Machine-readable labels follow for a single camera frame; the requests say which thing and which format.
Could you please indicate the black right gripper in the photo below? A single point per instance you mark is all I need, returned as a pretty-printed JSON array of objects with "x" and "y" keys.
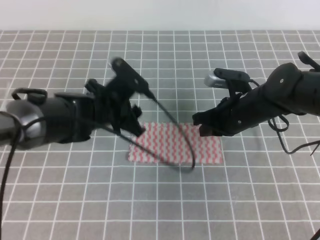
[{"x": 230, "y": 119}]

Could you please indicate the pink wavy striped towel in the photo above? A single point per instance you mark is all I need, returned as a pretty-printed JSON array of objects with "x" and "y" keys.
[{"x": 165, "y": 140}]

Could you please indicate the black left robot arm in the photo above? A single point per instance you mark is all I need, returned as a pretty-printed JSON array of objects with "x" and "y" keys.
[{"x": 34, "y": 119}]

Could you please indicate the grey checked tablecloth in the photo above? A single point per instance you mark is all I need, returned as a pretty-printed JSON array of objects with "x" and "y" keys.
[{"x": 90, "y": 191}]

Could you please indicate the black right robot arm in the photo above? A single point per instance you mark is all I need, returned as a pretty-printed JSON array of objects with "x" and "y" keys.
[{"x": 287, "y": 90}]

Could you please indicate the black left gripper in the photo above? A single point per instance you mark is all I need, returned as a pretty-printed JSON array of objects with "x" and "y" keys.
[{"x": 100, "y": 106}]

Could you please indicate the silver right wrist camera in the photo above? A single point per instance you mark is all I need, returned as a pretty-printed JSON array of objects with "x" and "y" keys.
[{"x": 233, "y": 80}]

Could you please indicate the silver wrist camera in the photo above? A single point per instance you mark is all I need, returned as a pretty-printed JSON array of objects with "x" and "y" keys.
[
  {"x": 233, "y": 80},
  {"x": 130, "y": 77}
]

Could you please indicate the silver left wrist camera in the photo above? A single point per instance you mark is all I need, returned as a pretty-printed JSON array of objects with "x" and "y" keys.
[{"x": 130, "y": 77}]

